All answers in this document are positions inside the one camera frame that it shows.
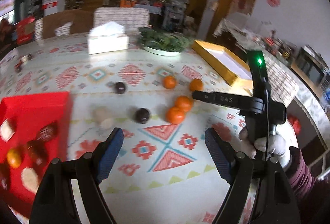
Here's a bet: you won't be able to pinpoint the yellow shallow box tray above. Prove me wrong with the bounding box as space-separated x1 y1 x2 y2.
192 40 253 89

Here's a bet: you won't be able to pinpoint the right hand white glove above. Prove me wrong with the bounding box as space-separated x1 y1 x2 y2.
239 127 292 171

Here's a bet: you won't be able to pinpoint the white bowl of greens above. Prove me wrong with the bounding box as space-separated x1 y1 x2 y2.
139 27 193 56

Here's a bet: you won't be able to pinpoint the patterned tablecloth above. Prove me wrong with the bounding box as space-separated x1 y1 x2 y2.
1 34 250 223

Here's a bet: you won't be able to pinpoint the white tissue box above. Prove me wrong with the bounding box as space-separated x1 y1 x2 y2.
87 21 129 55

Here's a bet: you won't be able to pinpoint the right forearm maroon sleeve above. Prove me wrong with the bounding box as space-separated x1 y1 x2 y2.
286 147 329 224

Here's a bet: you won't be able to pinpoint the chair cover right side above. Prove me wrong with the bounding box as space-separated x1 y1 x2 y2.
264 56 299 107

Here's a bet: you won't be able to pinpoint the orange mandarin large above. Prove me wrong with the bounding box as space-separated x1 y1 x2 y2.
189 78 204 92

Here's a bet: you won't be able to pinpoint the dark red jujube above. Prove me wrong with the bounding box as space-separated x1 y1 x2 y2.
0 164 10 190

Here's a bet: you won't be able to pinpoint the small snack pile far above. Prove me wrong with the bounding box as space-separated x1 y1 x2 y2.
15 54 33 73

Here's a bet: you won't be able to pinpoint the dark red jujube date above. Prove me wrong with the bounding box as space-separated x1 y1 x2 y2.
36 122 58 143

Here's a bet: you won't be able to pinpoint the brown chair back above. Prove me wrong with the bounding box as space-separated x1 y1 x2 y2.
34 9 93 40

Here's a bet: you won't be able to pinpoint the dark brown chestnut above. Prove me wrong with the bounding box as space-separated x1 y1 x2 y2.
26 140 48 166

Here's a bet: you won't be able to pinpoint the chair with white cover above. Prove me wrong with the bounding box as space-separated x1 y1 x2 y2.
93 7 150 32

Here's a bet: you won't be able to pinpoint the red shallow box tray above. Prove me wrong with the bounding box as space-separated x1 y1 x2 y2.
0 91 73 219

